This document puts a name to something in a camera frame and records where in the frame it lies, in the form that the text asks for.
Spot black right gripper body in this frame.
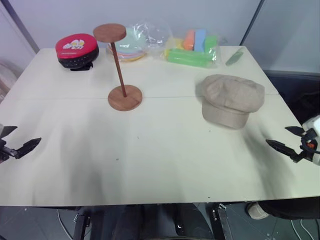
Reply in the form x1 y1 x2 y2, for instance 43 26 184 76
298 128 319 161

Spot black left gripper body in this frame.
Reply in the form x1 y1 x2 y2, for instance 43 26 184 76
0 139 16 164

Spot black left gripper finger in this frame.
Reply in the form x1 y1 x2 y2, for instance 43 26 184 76
0 125 18 139
13 137 42 159

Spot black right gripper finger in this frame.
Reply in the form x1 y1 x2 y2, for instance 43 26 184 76
284 126 305 137
265 139 301 164

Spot brown wooden hat stand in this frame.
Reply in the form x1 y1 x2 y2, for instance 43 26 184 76
92 23 144 111

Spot dark office chair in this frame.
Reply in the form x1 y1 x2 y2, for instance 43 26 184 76
263 69 320 127

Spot dark trouser leg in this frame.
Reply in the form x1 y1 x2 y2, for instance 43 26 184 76
258 199 320 221

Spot beige shoe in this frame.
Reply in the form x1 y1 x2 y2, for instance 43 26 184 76
247 201 271 221

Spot beige newsboy cap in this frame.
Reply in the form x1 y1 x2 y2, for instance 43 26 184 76
195 74 266 130

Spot black table leg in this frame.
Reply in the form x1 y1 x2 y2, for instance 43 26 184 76
211 202 235 240
72 211 91 240

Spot flat green plastic tool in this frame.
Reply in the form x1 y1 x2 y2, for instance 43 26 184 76
225 48 245 67

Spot red and black boxing pad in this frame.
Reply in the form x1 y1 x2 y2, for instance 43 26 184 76
54 32 100 72

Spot clear bag of foam blocks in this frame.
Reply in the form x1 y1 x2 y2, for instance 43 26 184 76
162 28 223 69

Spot green foam block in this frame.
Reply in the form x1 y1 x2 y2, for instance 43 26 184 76
203 34 218 54

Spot green foam rolls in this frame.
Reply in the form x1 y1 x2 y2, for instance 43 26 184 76
167 48 214 69

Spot blue foam block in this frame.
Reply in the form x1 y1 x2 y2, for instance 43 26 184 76
194 28 207 53

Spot orange foam block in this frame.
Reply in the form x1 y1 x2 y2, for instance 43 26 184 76
182 29 196 51

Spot stack of pastel plates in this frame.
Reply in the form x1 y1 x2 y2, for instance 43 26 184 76
107 27 149 63

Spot yellow foam piece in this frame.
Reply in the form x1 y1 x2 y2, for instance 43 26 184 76
165 37 186 57

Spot clear plastic bag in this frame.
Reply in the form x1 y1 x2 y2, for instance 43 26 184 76
106 21 174 63

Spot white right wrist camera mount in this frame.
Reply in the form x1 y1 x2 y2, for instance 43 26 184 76
301 118 320 166

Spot white cable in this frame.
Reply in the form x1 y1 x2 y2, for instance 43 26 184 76
290 219 316 240

